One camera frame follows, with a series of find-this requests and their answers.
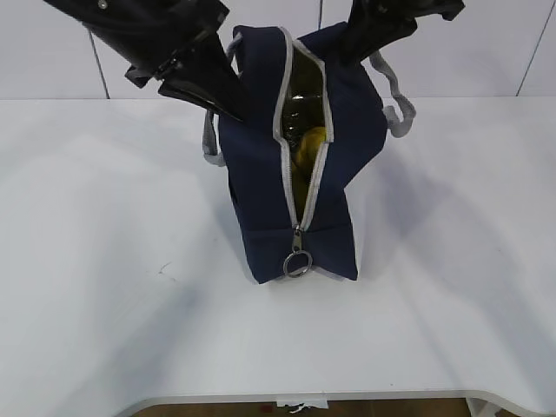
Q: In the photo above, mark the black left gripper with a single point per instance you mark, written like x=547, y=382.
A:
x=186, y=48

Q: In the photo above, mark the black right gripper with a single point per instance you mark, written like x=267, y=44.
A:
x=374, y=24

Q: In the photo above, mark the navy blue lunch bag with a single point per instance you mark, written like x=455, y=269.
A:
x=290, y=226

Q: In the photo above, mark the green lidded glass container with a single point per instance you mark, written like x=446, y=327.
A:
x=302, y=109

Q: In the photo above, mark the yellow banana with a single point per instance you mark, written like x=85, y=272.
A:
x=304, y=157

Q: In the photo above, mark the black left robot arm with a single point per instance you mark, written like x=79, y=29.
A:
x=115, y=22

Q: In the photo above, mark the white tape piece under table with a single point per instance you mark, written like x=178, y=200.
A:
x=296, y=403

